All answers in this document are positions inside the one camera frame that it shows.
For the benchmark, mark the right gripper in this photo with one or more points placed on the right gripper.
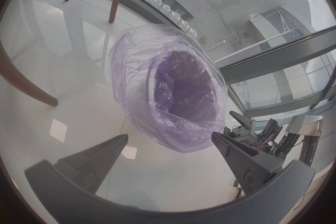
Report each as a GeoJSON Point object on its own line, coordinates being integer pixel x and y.
{"type": "Point", "coordinates": [240, 133]}

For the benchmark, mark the white chair with wooden legs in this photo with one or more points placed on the white chair with wooden legs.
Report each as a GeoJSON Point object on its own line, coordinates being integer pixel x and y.
{"type": "Point", "coordinates": [28, 83]}

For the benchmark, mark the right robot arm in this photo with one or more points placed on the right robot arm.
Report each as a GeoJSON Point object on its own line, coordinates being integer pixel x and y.
{"type": "Point", "coordinates": [301, 125]}

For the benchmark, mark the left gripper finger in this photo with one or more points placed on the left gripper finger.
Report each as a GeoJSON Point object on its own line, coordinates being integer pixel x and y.
{"type": "Point", "coordinates": [99, 158]}

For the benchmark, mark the white trash bin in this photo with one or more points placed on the white trash bin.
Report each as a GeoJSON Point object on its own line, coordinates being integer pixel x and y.
{"type": "Point", "coordinates": [151, 86]}

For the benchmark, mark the purple plastic bag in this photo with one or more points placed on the purple plastic bag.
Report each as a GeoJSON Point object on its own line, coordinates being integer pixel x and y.
{"type": "Point", "coordinates": [131, 78]}

